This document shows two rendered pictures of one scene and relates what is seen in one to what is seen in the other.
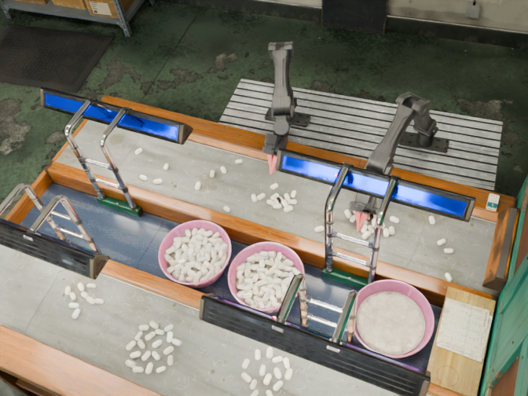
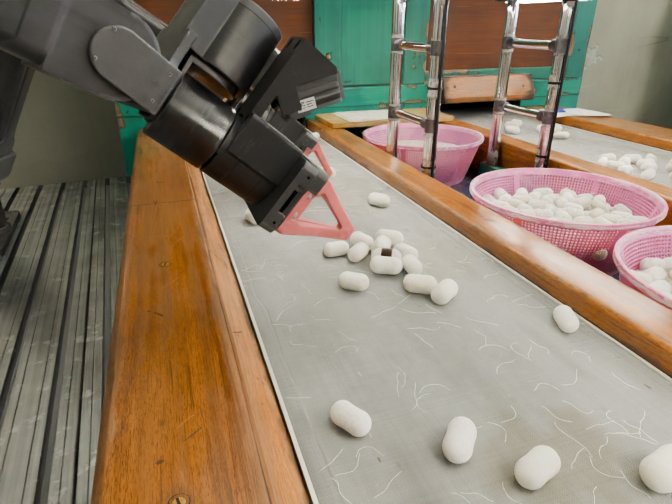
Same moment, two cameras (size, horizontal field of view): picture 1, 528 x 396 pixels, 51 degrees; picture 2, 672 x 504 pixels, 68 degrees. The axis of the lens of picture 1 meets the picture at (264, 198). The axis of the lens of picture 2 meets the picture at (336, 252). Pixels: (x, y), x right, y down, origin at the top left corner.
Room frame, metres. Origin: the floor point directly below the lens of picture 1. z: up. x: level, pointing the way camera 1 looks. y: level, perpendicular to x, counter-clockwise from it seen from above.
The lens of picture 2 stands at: (1.67, 0.24, 1.00)
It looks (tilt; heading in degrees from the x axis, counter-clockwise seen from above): 25 degrees down; 221
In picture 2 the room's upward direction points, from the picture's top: straight up
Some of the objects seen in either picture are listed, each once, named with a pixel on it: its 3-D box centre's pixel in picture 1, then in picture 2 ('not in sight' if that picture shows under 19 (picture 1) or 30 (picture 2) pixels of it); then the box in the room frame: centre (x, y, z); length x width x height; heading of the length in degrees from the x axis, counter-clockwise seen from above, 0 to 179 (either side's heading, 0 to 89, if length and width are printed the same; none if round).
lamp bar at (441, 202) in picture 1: (371, 179); not in sight; (1.03, -0.34, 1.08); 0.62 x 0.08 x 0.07; 60
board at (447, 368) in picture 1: (460, 339); (383, 117); (0.59, -0.53, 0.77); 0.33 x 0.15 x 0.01; 150
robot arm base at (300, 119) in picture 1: (287, 111); not in sight; (1.74, -0.16, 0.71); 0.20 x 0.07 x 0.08; 64
